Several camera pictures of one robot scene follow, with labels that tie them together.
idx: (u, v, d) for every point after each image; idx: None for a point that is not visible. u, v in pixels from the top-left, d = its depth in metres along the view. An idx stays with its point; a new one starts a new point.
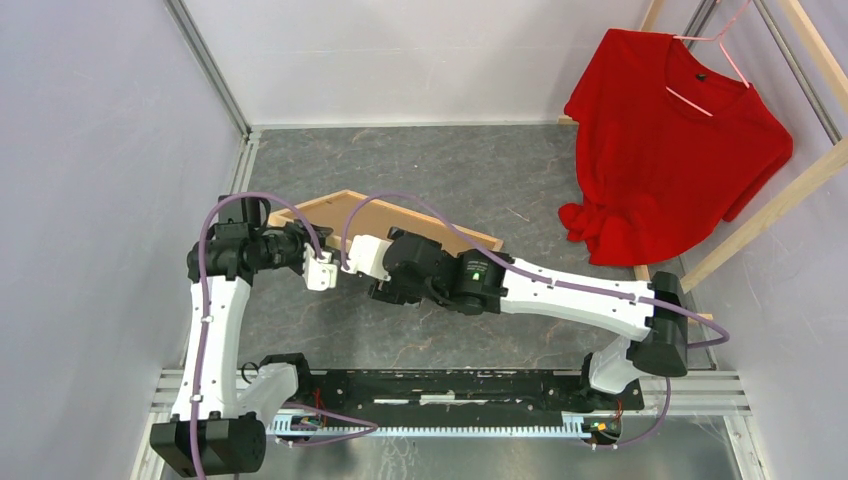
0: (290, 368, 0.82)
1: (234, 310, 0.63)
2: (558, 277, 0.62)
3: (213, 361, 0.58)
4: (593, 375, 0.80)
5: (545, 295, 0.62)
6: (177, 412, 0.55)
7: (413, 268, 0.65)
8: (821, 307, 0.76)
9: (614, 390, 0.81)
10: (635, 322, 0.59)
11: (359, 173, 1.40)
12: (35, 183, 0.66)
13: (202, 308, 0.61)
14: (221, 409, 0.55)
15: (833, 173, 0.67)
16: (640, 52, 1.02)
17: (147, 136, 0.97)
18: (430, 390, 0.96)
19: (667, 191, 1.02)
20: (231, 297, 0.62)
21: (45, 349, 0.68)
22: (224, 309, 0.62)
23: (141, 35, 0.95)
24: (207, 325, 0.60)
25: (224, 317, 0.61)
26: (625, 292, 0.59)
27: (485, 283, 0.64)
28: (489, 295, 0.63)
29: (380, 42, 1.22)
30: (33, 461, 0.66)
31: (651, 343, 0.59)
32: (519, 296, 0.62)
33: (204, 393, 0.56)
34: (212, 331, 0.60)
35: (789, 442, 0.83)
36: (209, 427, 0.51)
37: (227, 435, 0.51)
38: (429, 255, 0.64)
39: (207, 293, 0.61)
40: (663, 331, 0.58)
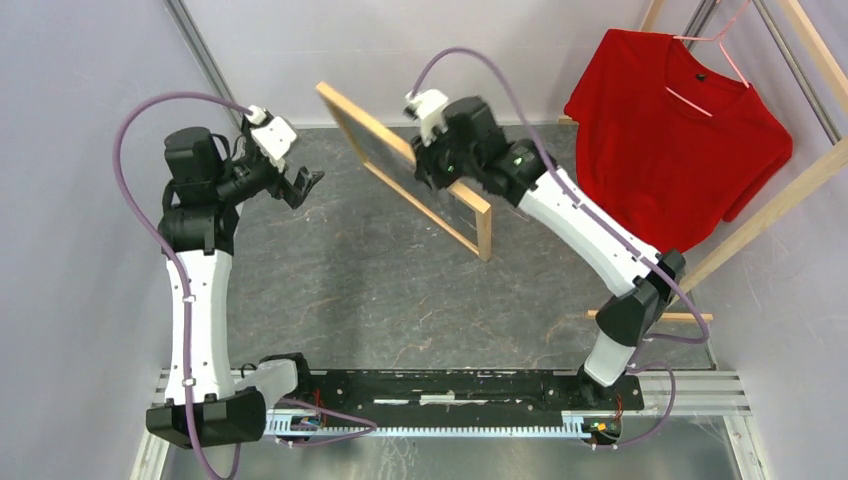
0: (288, 362, 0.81)
1: (216, 288, 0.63)
2: (585, 202, 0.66)
3: (201, 342, 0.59)
4: (589, 358, 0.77)
5: (565, 210, 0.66)
6: (171, 396, 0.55)
7: (467, 126, 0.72)
8: (820, 307, 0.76)
9: (602, 382, 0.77)
10: (625, 275, 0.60)
11: (359, 173, 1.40)
12: (36, 185, 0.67)
13: (182, 288, 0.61)
14: (216, 391, 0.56)
15: (833, 173, 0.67)
16: (640, 51, 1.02)
17: (147, 136, 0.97)
18: (430, 390, 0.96)
19: (667, 192, 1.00)
20: (212, 274, 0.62)
21: (45, 350, 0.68)
22: (205, 286, 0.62)
23: (141, 35, 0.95)
24: (191, 305, 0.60)
25: (207, 296, 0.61)
26: (633, 247, 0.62)
27: (521, 171, 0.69)
28: (520, 182, 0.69)
29: (381, 42, 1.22)
30: (34, 461, 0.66)
31: (625, 298, 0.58)
32: (545, 199, 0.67)
33: (197, 376, 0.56)
34: (197, 310, 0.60)
35: (789, 442, 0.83)
36: (206, 410, 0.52)
37: (224, 416, 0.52)
38: (484, 124, 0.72)
39: (185, 271, 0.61)
40: (648, 297, 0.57)
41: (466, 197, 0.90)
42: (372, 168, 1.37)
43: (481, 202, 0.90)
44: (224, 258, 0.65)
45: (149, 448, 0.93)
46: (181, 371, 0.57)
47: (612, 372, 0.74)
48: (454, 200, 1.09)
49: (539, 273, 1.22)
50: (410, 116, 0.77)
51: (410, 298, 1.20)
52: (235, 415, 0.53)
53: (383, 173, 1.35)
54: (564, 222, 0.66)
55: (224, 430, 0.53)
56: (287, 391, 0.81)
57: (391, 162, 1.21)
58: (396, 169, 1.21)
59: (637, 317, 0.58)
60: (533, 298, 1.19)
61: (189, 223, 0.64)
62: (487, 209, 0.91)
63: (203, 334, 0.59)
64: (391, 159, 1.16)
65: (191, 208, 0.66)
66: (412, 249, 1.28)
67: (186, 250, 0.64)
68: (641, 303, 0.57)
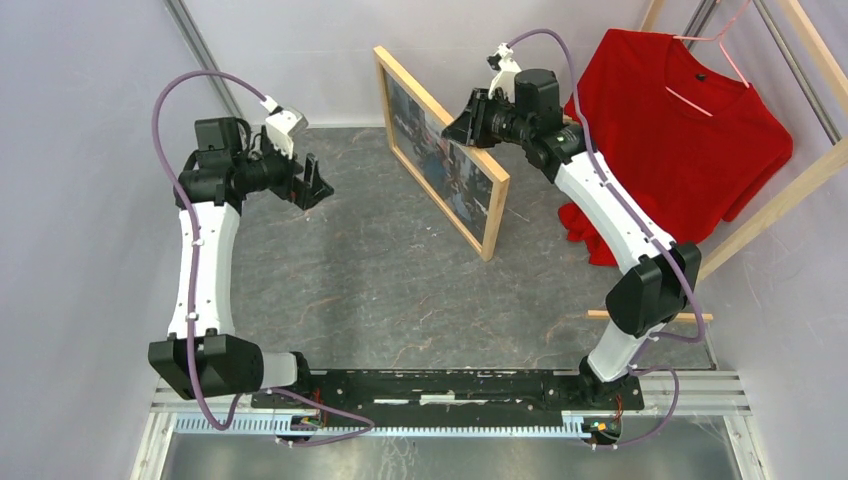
0: (293, 361, 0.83)
1: (224, 236, 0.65)
2: (613, 183, 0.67)
3: (206, 286, 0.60)
4: (595, 351, 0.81)
5: (592, 185, 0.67)
6: (173, 331, 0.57)
7: (531, 95, 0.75)
8: (821, 308, 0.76)
9: (602, 378, 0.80)
10: (632, 251, 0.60)
11: (359, 173, 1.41)
12: (36, 185, 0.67)
13: (192, 234, 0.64)
14: (216, 326, 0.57)
15: (832, 173, 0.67)
16: (640, 52, 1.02)
17: (148, 137, 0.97)
18: (430, 391, 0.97)
19: (667, 191, 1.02)
20: (221, 223, 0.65)
21: (45, 350, 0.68)
22: (214, 233, 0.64)
23: (141, 35, 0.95)
24: (198, 248, 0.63)
25: (215, 241, 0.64)
26: (648, 228, 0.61)
27: (563, 148, 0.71)
28: (559, 157, 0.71)
29: (380, 42, 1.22)
30: (34, 461, 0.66)
31: (629, 276, 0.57)
32: (575, 173, 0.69)
33: (200, 312, 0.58)
34: (204, 254, 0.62)
35: (789, 442, 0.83)
36: (205, 342, 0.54)
37: (224, 350, 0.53)
38: (547, 99, 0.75)
39: (196, 219, 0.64)
40: (646, 270, 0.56)
41: (486, 162, 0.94)
42: (397, 154, 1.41)
43: (503, 175, 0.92)
44: (233, 213, 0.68)
45: (149, 448, 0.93)
46: (185, 308, 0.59)
47: (612, 370, 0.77)
48: (466, 180, 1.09)
49: (539, 273, 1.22)
50: (492, 66, 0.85)
51: (410, 298, 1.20)
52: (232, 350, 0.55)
53: (406, 161, 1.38)
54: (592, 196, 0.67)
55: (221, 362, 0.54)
56: (286, 387, 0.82)
57: (421, 142, 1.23)
58: (425, 148, 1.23)
59: (634, 290, 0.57)
60: (533, 298, 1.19)
61: (204, 179, 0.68)
62: (508, 178, 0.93)
63: (208, 278, 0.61)
64: (423, 136, 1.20)
65: (206, 171, 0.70)
66: (412, 249, 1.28)
67: (198, 203, 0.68)
68: (637, 274, 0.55)
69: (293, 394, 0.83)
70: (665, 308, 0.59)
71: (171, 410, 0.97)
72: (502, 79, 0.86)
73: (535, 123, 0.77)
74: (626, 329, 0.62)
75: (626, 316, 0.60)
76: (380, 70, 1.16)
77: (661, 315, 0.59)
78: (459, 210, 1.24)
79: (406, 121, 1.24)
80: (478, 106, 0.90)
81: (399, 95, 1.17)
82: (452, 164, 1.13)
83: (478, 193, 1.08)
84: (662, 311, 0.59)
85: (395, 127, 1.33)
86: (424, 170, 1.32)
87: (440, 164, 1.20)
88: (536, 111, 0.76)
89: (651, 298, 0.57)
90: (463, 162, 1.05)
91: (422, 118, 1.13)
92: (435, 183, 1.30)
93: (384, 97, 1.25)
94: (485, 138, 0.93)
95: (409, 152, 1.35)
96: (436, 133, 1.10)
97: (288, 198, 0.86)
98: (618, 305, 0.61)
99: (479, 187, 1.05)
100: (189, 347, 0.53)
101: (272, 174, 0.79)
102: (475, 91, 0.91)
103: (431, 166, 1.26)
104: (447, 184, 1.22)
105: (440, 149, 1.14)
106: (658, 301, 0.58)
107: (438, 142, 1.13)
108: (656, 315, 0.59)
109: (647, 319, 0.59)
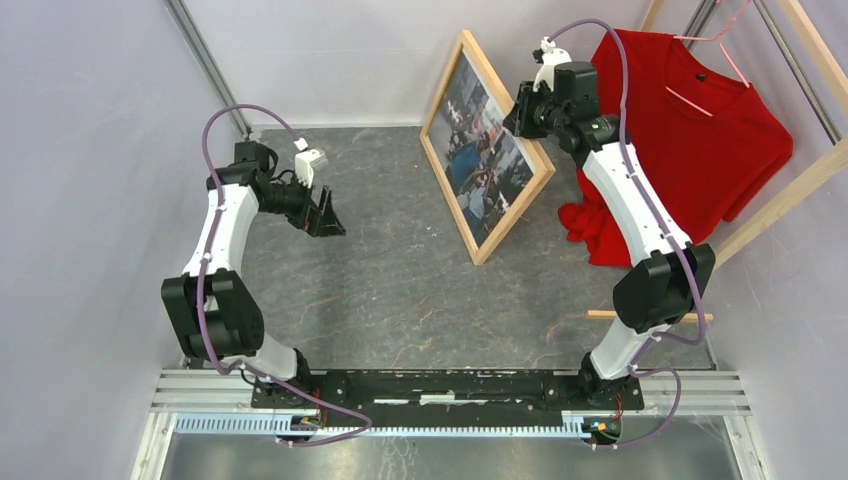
0: (292, 351, 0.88)
1: (243, 207, 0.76)
2: (641, 176, 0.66)
3: (223, 240, 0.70)
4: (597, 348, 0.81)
5: (621, 178, 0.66)
6: (187, 269, 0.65)
7: (569, 84, 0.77)
8: (821, 308, 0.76)
9: (602, 375, 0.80)
10: (646, 244, 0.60)
11: (359, 173, 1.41)
12: (35, 186, 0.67)
13: (217, 204, 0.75)
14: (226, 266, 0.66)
15: (833, 173, 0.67)
16: (640, 51, 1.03)
17: (148, 136, 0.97)
18: (431, 390, 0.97)
19: (666, 191, 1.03)
20: (241, 197, 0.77)
21: (46, 352, 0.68)
22: (235, 205, 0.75)
23: (141, 34, 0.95)
24: (220, 213, 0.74)
25: (235, 209, 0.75)
26: (666, 225, 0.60)
27: (595, 135, 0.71)
28: (589, 139, 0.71)
29: (380, 41, 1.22)
30: (34, 463, 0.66)
31: (638, 267, 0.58)
32: (604, 162, 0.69)
33: (214, 255, 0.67)
34: (224, 217, 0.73)
35: (789, 442, 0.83)
36: (214, 280, 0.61)
37: (230, 288, 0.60)
38: (584, 86, 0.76)
39: (222, 193, 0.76)
40: (656, 263, 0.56)
41: (532, 151, 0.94)
42: (424, 144, 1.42)
43: (547, 167, 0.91)
44: (252, 195, 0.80)
45: (150, 448, 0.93)
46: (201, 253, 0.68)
47: (612, 368, 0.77)
48: (501, 172, 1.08)
49: (539, 273, 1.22)
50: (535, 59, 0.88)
51: (410, 298, 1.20)
52: (238, 292, 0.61)
53: (433, 154, 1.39)
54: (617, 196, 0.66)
55: (225, 299, 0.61)
56: (286, 379, 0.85)
57: (464, 131, 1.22)
58: (466, 137, 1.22)
59: (641, 280, 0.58)
60: (534, 298, 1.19)
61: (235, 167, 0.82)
62: (551, 170, 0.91)
63: (225, 232, 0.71)
64: (469, 125, 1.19)
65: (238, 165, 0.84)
66: (412, 249, 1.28)
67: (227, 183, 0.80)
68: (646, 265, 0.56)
69: (297, 389, 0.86)
70: (671, 309, 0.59)
71: (171, 410, 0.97)
72: (546, 73, 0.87)
73: (570, 111, 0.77)
74: (633, 323, 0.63)
75: (632, 307, 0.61)
76: (458, 51, 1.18)
77: (666, 315, 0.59)
78: (472, 210, 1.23)
79: (458, 109, 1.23)
80: (523, 99, 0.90)
81: (462, 83, 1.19)
82: (492, 155, 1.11)
83: (509, 188, 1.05)
84: (667, 311, 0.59)
85: (438, 116, 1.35)
86: (451, 164, 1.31)
87: (475, 154, 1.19)
88: (572, 100, 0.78)
89: (657, 294, 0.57)
90: (509, 153, 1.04)
91: (481, 104, 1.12)
92: (457, 178, 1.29)
93: (444, 80, 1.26)
94: (531, 128, 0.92)
95: (441, 146, 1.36)
96: (491, 119, 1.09)
97: (302, 228, 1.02)
98: (628, 296, 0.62)
99: (514, 181, 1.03)
100: (201, 278, 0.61)
101: (293, 201, 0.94)
102: (522, 84, 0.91)
103: (462, 157, 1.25)
104: (474, 177, 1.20)
105: (486, 137, 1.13)
106: (664, 299, 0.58)
107: (487, 130, 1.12)
108: (661, 313, 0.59)
109: (650, 315, 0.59)
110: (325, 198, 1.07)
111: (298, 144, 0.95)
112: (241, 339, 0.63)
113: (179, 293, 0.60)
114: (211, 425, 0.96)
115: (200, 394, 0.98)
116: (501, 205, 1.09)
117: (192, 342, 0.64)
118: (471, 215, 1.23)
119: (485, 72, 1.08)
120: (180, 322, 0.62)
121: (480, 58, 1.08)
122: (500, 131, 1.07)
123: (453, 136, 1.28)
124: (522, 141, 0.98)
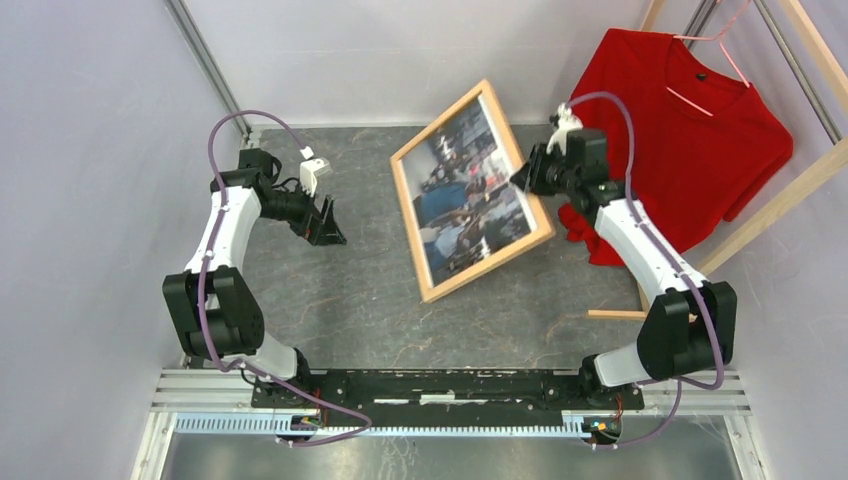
0: (292, 351, 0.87)
1: (246, 209, 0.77)
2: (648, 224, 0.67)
3: (225, 238, 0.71)
4: (604, 355, 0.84)
5: (631, 230, 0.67)
6: (189, 266, 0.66)
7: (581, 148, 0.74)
8: (821, 309, 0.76)
9: (603, 382, 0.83)
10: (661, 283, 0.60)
11: (359, 173, 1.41)
12: (35, 186, 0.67)
13: (220, 204, 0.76)
14: (227, 263, 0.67)
15: (833, 173, 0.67)
16: (640, 52, 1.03)
17: (148, 137, 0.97)
18: (431, 390, 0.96)
19: (666, 192, 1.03)
20: (244, 199, 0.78)
21: (45, 351, 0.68)
22: (238, 206, 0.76)
23: (141, 33, 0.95)
24: (224, 213, 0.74)
25: (238, 209, 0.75)
26: (679, 265, 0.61)
27: (605, 197, 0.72)
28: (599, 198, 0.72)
29: (380, 41, 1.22)
30: (34, 462, 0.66)
31: (654, 307, 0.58)
32: (612, 215, 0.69)
33: (215, 253, 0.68)
34: (227, 216, 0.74)
35: (789, 441, 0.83)
36: (215, 276, 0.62)
37: (232, 284, 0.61)
38: (596, 152, 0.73)
39: (226, 194, 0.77)
40: (672, 301, 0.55)
41: (536, 210, 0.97)
42: (394, 169, 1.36)
43: (549, 229, 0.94)
44: (256, 198, 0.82)
45: (150, 448, 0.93)
46: (202, 251, 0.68)
47: (616, 378, 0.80)
48: (491, 220, 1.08)
49: (539, 273, 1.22)
50: (551, 123, 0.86)
51: (410, 298, 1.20)
52: (239, 290, 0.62)
53: (401, 182, 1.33)
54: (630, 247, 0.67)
55: (226, 298, 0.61)
56: (286, 379, 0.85)
57: (453, 169, 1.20)
58: (453, 176, 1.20)
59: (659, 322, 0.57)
60: (533, 298, 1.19)
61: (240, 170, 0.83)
62: (550, 232, 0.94)
63: (227, 231, 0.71)
64: (463, 166, 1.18)
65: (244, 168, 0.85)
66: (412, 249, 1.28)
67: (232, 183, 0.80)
68: (661, 303, 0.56)
69: (297, 389, 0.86)
70: (693, 356, 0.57)
71: (171, 410, 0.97)
72: (560, 136, 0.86)
73: (580, 174, 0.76)
74: (659, 372, 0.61)
75: (653, 350, 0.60)
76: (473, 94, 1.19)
77: (690, 363, 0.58)
78: (437, 246, 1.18)
79: (452, 147, 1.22)
80: (537, 158, 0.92)
81: (467, 123, 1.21)
82: (485, 200, 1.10)
83: (495, 236, 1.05)
84: (688, 358, 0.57)
85: (423, 144, 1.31)
86: (422, 199, 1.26)
87: (462, 194, 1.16)
88: (582, 163, 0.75)
89: (677, 337, 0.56)
90: (505, 204, 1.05)
91: (485, 152, 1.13)
92: (427, 211, 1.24)
93: (446, 115, 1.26)
94: (541, 187, 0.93)
95: (415, 175, 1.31)
96: (494, 168, 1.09)
97: (303, 235, 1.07)
98: (650, 339, 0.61)
99: (504, 231, 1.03)
100: (202, 275, 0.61)
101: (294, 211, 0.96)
102: (535, 146, 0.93)
103: (440, 193, 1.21)
104: (453, 216, 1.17)
105: (481, 183, 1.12)
106: (685, 345, 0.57)
107: (487, 176, 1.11)
108: (684, 361, 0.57)
109: (672, 362, 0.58)
110: (327, 208, 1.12)
111: (305, 153, 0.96)
112: (241, 338, 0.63)
113: (180, 288, 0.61)
114: (211, 425, 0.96)
115: (200, 394, 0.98)
116: (479, 251, 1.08)
117: (192, 339, 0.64)
118: (435, 252, 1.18)
119: (499, 126, 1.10)
120: (181, 318, 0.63)
121: (495, 113, 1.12)
122: (503, 182, 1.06)
123: (437, 171, 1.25)
124: (528, 199, 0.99)
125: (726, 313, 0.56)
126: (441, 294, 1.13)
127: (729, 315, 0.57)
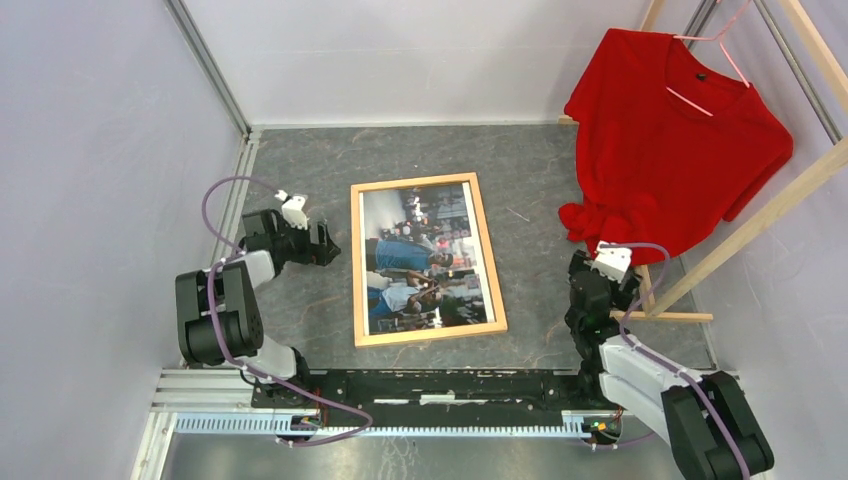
0: (290, 351, 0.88)
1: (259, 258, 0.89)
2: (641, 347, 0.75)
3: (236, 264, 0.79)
4: (612, 375, 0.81)
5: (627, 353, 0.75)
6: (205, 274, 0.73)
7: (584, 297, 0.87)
8: (822, 307, 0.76)
9: (607, 393, 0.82)
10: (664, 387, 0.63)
11: (359, 173, 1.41)
12: (35, 184, 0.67)
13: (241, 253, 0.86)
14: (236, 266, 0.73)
15: (833, 173, 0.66)
16: (640, 52, 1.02)
17: (148, 136, 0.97)
18: (431, 391, 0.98)
19: (667, 192, 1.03)
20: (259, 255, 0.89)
21: (44, 350, 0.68)
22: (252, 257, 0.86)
23: (141, 35, 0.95)
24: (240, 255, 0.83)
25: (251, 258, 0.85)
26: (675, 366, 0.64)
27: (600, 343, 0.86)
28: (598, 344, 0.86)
29: (381, 41, 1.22)
30: (34, 461, 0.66)
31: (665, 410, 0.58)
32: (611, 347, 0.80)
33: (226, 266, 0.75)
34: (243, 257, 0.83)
35: (790, 441, 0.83)
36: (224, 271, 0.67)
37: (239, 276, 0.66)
38: (596, 307, 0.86)
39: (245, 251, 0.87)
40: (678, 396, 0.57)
41: (497, 302, 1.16)
42: (353, 200, 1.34)
43: (504, 322, 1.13)
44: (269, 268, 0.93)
45: (150, 448, 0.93)
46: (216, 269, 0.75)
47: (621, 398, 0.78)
48: (448, 296, 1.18)
49: (539, 273, 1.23)
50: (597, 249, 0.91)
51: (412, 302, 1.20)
52: (245, 281, 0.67)
53: (358, 215, 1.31)
54: (630, 359, 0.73)
55: (234, 288, 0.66)
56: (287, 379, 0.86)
57: (420, 232, 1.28)
58: (419, 239, 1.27)
59: (677, 426, 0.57)
60: (533, 298, 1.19)
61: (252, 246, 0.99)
62: (504, 329, 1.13)
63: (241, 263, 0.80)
64: (432, 235, 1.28)
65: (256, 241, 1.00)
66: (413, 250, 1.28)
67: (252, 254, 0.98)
68: (669, 401, 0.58)
69: (298, 388, 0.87)
70: (727, 454, 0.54)
71: (171, 410, 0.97)
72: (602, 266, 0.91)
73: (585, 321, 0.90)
74: None
75: (689, 466, 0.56)
76: (457, 179, 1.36)
77: (730, 464, 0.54)
78: (384, 294, 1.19)
79: (429, 211, 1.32)
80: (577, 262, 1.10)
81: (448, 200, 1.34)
82: (447, 274, 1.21)
83: (451, 312, 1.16)
84: (725, 461, 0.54)
85: (393, 193, 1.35)
86: (377, 243, 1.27)
87: (424, 261, 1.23)
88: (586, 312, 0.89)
89: (697, 432, 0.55)
90: (467, 287, 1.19)
91: (457, 233, 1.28)
92: (381, 257, 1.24)
93: (428, 182, 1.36)
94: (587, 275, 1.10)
95: (375, 218, 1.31)
96: (463, 251, 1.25)
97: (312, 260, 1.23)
98: (680, 457, 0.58)
99: (459, 311, 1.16)
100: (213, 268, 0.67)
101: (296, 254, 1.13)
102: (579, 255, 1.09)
103: (400, 247, 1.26)
104: (409, 274, 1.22)
105: (447, 258, 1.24)
106: (712, 445, 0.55)
107: (456, 257, 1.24)
108: (723, 462, 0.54)
109: (714, 469, 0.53)
110: (324, 233, 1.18)
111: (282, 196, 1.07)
112: (242, 334, 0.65)
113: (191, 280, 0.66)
114: (211, 425, 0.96)
115: (200, 394, 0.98)
116: (431, 319, 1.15)
117: (193, 344, 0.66)
118: (380, 299, 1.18)
119: (478, 218, 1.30)
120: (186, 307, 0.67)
121: (477, 202, 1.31)
122: (470, 267, 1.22)
123: (402, 225, 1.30)
124: (491, 287, 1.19)
125: (735, 401, 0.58)
126: (373, 345, 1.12)
127: (739, 406, 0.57)
